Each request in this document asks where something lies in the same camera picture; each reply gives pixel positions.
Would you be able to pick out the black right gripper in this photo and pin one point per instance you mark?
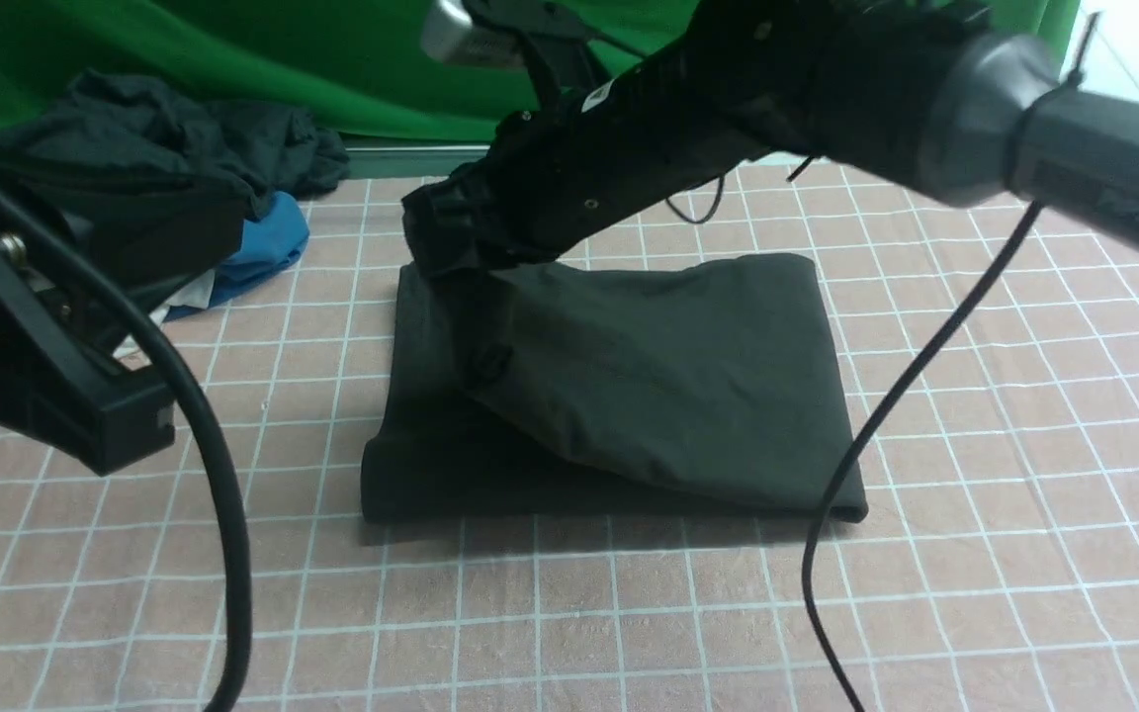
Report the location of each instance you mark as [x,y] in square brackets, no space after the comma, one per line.
[599,149]

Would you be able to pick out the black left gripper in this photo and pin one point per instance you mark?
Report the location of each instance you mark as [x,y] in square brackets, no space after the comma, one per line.
[85,255]

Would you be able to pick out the dark gray long-sleeve top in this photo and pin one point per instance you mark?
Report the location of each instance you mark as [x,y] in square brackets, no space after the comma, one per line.
[713,390]

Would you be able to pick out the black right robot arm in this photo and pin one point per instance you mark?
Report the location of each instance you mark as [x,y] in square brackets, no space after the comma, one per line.
[1074,152]

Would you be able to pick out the crumpled white garment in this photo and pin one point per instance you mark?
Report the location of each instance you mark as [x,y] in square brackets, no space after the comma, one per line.
[193,297]

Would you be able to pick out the dark green metal bar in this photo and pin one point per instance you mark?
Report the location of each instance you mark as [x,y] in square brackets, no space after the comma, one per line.
[412,162]

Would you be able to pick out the crumpled black garment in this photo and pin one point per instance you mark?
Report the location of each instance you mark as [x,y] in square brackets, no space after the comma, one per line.
[122,147]

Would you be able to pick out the green backdrop cloth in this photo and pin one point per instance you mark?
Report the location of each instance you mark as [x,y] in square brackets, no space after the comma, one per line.
[283,59]

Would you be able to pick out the crumpled blue garment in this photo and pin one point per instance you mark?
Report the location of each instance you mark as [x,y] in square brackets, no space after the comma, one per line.
[268,247]

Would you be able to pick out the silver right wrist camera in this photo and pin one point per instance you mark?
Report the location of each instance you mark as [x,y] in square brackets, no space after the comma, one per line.
[547,41]

